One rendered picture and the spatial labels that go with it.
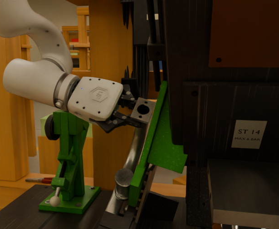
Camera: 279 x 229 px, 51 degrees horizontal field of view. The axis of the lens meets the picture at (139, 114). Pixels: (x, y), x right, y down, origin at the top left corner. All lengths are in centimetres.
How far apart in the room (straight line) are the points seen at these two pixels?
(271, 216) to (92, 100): 41
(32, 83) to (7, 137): 48
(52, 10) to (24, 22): 1100
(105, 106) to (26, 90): 18
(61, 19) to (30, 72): 1079
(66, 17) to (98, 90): 1078
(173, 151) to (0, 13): 41
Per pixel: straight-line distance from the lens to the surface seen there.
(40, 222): 83
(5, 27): 63
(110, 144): 96
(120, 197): 62
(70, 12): 1136
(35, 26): 66
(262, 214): 38
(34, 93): 68
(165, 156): 55
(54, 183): 82
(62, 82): 65
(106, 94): 63
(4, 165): 117
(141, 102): 63
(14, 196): 105
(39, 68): 69
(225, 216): 38
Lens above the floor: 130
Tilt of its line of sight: 10 degrees down
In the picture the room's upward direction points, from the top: straight up
